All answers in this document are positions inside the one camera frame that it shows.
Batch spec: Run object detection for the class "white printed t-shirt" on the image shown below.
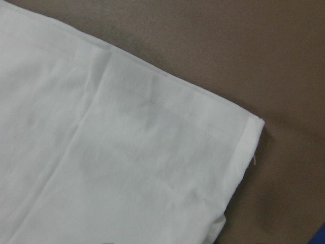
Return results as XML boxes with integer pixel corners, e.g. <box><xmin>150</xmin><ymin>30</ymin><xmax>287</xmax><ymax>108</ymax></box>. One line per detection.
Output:
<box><xmin>1</xmin><ymin>1</ymin><xmax>265</xmax><ymax>243</ymax></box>

